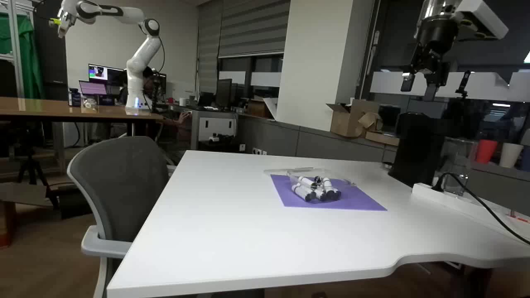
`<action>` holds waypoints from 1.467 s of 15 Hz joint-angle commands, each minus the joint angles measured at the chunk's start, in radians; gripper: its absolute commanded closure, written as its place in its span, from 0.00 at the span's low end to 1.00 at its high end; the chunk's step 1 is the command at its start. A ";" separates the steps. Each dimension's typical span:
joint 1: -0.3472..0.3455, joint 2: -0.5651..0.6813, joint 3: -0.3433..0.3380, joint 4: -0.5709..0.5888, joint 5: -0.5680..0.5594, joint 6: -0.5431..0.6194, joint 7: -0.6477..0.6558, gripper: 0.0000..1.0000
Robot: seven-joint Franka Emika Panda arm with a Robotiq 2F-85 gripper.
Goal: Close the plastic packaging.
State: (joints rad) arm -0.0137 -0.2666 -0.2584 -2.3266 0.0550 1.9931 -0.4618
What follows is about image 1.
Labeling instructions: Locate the open cardboard box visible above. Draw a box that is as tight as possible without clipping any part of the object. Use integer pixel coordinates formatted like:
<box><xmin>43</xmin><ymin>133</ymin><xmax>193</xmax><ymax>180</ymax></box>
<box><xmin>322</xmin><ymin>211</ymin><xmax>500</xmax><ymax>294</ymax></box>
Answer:
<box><xmin>329</xmin><ymin>99</ymin><xmax>382</xmax><ymax>137</ymax></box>

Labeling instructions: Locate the clear plastic packaging with rolls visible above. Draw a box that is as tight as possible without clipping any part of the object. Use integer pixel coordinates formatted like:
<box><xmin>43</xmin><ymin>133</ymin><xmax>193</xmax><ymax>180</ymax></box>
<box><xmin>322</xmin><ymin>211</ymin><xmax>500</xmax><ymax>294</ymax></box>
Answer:
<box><xmin>266</xmin><ymin>167</ymin><xmax>352</xmax><ymax>205</ymax></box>

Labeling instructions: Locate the grey mesh office chair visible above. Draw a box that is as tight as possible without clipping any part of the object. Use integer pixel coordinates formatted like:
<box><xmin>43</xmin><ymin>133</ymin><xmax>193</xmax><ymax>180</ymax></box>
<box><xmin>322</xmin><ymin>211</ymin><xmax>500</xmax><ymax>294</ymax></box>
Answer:
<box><xmin>66</xmin><ymin>135</ymin><xmax>175</xmax><ymax>298</ymax></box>

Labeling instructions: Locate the green cloth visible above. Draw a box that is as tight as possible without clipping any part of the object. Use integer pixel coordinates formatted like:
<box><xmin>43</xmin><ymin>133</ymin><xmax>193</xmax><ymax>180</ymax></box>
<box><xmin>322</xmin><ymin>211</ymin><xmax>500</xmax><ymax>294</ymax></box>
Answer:
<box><xmin>0</xmin><ymin>13</ymin><xmax>43</xmax><ymax>97</ymax></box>

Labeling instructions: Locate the black power cable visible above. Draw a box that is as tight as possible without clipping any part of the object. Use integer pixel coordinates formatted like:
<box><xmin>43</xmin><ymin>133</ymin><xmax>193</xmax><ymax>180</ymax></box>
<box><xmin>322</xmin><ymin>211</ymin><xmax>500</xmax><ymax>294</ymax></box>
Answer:
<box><xmin>430</xmin><ymin>170</ymin><xmax>530</xmax><ymax>246</ymax></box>

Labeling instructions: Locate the purple mat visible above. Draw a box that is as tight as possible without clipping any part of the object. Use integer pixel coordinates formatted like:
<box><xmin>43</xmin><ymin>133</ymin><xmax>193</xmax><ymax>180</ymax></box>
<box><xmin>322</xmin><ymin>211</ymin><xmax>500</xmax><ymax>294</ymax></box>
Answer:
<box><xmin>271</xmin><ymin>173</ymin><xmax>382</xmax><ymax>210</ymax></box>

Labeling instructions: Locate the pink screen laptop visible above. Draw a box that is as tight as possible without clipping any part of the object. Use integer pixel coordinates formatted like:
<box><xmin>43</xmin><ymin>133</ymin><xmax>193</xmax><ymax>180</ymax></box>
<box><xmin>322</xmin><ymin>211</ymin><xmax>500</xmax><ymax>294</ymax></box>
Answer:
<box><xmin>79</xmin><ymin>81</ymin><xmax>107</xmax><ymax>95</ymax></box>

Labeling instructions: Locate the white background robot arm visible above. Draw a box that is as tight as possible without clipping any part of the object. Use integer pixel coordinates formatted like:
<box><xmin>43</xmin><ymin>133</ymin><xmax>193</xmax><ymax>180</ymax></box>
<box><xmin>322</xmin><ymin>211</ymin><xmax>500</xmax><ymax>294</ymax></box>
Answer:
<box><xmin>48</xmin><ymin>0</ymin><xmax>162</xmax><ymax>110</ymax></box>

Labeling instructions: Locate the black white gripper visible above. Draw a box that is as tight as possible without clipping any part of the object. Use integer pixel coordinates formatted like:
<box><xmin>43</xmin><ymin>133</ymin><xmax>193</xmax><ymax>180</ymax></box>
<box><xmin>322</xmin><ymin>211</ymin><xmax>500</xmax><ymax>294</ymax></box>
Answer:
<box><xmin>409</xmin><ymin>16</ymin><xmax>458</xmax><ymax>85</ymax></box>

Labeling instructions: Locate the computer monitor background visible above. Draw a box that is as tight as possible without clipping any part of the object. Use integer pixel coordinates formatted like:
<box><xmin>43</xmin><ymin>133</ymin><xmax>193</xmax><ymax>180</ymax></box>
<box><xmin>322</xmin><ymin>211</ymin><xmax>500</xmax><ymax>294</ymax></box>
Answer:
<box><xmin>87</xmin><ymin>62</ymin><xmax>125</xmax><ymax>85</ymax></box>

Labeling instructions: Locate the black tripod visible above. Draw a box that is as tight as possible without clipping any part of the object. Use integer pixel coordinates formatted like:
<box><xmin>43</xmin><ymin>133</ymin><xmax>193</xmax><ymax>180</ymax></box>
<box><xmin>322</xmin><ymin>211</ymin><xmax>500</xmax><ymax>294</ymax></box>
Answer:
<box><xmin>14</xmin><ymin>122</ymin><xmax>59</xmax><ymax>208</ymax></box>

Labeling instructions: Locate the wooden background table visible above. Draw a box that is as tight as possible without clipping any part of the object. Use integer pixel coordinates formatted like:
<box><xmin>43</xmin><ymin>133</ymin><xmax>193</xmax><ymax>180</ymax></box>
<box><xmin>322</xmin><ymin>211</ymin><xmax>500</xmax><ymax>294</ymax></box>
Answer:
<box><xmin>0</xmin><ymin>95</ymin><xmax>160</xmax><ymax>122</ymax></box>

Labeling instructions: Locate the white cup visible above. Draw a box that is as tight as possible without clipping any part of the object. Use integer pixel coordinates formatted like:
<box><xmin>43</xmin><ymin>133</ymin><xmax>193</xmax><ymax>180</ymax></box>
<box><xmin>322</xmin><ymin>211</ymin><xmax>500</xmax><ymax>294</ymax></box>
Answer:
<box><xmin>500</xmin><ymin>142</ymin><xmax>521</xmax><ymax>168</ymax></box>

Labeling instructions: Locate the white robot arm foreground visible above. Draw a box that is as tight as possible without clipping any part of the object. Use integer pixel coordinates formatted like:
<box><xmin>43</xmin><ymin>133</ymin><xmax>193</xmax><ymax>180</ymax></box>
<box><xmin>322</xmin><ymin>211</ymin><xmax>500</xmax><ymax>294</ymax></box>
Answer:
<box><xmin>402</xmin><ymin>0</ymin><xmax>508</xmax><ymax>90</ymax></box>

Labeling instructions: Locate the red cup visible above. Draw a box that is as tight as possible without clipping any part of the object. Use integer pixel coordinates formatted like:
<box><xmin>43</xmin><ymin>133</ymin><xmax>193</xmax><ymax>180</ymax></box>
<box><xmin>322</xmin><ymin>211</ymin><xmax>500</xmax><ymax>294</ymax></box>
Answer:
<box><xmin>475</xmin><ymin>138</ymin><xmax>496</xmax><ymax>163</ymax></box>

